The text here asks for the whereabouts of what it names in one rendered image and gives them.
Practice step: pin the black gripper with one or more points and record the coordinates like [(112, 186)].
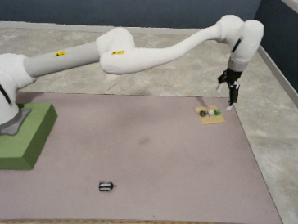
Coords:
[(233, 91)]

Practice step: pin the green die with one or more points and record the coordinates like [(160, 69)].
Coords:
[(217, 112)]

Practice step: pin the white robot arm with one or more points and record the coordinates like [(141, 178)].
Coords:
[(117, 54)]

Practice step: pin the tan flat mat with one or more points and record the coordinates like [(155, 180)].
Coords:
[(209, 119)]

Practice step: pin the black die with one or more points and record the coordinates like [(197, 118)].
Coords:
[(202, 113)]

